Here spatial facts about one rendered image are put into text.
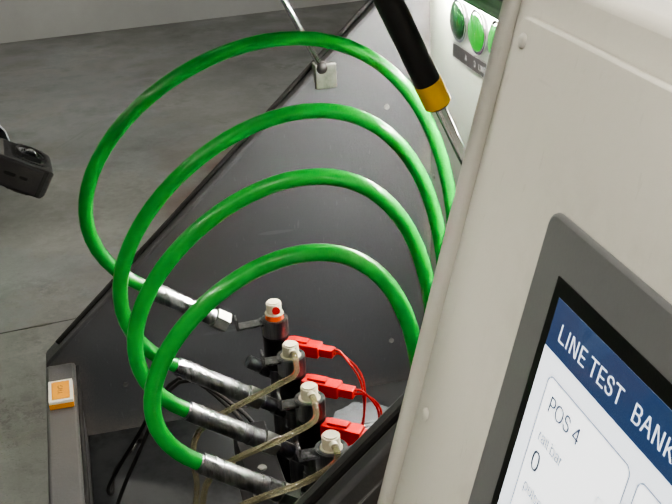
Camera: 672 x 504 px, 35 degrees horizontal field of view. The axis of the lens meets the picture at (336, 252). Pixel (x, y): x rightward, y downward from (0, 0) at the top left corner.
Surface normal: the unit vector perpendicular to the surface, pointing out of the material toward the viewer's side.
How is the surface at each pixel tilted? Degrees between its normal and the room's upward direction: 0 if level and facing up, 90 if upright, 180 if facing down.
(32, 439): 0
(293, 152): 90
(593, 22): 76
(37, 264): 0
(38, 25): 90
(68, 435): 0
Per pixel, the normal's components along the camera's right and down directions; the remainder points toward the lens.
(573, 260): -0.95, -0.08
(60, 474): -0.04, -0.90
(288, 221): 0.25, 0.40
